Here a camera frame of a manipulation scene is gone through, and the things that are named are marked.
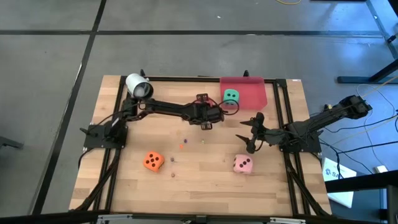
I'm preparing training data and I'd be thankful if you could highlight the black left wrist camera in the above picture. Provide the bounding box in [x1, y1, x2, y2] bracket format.
[207, 105, 225, 123]

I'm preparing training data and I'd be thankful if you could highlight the yellow extension cable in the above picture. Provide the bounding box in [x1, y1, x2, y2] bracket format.
[323, 75, 398, 113]

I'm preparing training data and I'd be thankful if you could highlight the black camera rig crossbar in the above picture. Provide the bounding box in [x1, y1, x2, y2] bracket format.
[0, 210, 398, 224]

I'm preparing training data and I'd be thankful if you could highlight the large pink foam die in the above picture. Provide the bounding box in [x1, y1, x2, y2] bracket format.
[233, 154, 254, 174]

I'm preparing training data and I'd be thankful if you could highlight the white cylindrical container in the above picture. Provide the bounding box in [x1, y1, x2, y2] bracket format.
[125, 73, 155, 100]

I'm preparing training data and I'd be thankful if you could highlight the large orange foam die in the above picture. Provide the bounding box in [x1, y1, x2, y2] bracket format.
[142, 151, 165, 173]

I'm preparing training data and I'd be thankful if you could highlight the grey chair base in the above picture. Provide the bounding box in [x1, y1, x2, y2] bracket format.
[0, 136, 24, 150]

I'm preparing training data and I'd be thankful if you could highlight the black metal beam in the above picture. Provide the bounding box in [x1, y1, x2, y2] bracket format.
[325, 169, 398, 224]

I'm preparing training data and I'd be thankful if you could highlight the pink translucent plastic bin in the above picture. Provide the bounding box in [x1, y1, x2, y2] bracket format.
[220, 76, 269, 111]

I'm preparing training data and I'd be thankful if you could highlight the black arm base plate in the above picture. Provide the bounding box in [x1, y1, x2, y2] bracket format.
[278, 123, 322, 154]
[83, 124, 129, 149]

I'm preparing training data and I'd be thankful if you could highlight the white printed cardboard box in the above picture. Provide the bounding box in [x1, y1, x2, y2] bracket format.
[322, 157, 358, 208]

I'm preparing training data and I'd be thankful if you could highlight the black desk frame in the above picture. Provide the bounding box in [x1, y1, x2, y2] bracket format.
[337, 0, 398, 84]

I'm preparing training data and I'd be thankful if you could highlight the black aluminium table frame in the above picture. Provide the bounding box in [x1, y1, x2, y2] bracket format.
[70, 68, 332, 218]

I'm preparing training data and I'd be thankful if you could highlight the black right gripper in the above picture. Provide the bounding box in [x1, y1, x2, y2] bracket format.
[235, 111, 282, 154]

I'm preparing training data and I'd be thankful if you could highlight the black floor cable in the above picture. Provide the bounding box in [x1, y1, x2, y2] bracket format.
[318, 139, 398, 175]

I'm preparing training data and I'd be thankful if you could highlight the large teal foam die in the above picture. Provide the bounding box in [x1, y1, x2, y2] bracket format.
[223, 88, 240, 106]

